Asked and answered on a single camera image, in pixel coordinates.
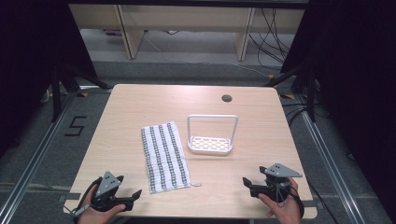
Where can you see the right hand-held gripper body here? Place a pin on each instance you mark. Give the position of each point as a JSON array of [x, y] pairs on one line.
[[277, 182]]

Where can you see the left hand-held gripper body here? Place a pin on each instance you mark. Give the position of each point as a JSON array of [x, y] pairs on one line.
[[106, 185]]

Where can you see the person's right hand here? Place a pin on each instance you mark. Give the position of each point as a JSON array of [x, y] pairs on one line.
[[285, 211]]

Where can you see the person's left hand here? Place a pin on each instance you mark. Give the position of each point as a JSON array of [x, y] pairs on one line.
[[93, 215]]

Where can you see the white striped dish towel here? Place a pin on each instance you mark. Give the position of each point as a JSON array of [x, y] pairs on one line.
[[165, 157]]

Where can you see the black metal stand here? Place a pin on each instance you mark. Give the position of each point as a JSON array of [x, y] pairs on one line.
[[56, 93], [310, 90]]

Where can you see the black curtain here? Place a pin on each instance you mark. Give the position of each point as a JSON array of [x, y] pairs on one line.
[[358, 77], [31, 56]]

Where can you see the light wooden shelf unit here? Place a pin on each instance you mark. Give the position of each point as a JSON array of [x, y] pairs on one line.
[[186, 18]]

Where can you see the aluminium floor rail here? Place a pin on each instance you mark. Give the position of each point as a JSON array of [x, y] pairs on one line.
[[330, 168], [34, 155]]

